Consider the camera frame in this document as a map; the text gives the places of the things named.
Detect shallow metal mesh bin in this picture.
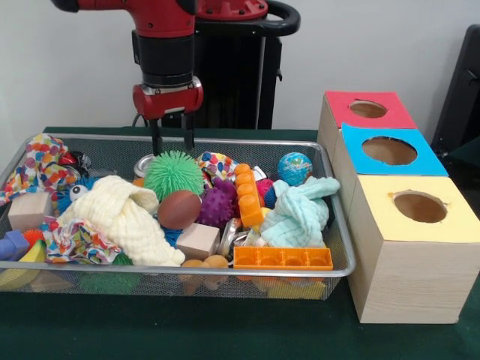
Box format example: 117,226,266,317
0,133,356,301

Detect cream muslin cloth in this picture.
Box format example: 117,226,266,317
59,175,187,268

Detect black chair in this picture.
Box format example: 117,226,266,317
430,24,480,151

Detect wooden box with three holes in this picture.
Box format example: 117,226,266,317
316,89,480,324

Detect purple spiky ball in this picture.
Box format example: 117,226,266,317
196,178,238,230

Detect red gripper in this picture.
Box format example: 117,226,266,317
132,76,205,158

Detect brown toy football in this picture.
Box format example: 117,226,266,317
157,190,203,230

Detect long orange toy brick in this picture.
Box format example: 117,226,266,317
234,163,265,228

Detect wide orange toy brick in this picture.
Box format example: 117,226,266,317
232,245,334,272

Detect blue globe ball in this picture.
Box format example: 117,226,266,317
277,151,314,188

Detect colourful spotted cloth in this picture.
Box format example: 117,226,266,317
40,216,124,264
0,133,91,206

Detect mint green cloth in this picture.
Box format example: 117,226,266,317
260,176,341,248

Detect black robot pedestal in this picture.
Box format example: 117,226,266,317
159,0,301,131

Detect green spiky ball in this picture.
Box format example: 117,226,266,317
143,149,206,203

